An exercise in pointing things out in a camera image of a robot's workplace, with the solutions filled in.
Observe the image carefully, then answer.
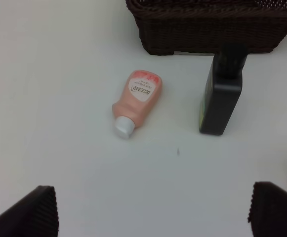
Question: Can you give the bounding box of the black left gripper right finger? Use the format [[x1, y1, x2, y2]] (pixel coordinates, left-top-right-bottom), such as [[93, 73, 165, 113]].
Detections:
[[248, 182, 287, 237]]

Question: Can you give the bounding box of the pink lotion bottle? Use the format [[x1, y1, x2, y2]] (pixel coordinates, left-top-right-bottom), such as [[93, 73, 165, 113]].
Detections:
[[112, 70, 163, 139]]

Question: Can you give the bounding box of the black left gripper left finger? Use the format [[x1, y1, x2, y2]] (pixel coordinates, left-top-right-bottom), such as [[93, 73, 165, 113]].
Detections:
[[0, 186, 59, 237]]

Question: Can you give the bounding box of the dark green pump bottle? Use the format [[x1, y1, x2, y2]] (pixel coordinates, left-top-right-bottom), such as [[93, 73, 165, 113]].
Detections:
[[199, 43, 248, 136]]

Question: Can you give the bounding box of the dark brown wicker basket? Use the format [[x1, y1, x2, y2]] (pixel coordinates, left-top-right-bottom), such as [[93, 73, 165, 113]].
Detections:
[[126, 0, 287, 56]]

